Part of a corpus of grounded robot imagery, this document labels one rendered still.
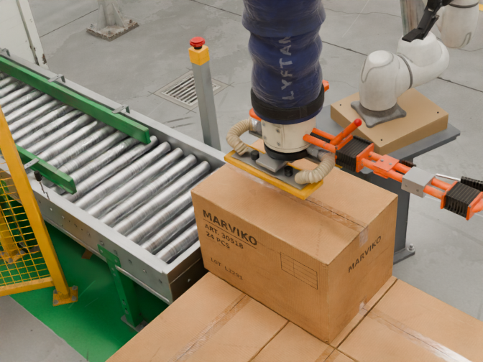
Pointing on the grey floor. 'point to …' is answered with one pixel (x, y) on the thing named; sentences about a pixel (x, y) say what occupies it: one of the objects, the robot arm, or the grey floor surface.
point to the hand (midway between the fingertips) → (410, 16)
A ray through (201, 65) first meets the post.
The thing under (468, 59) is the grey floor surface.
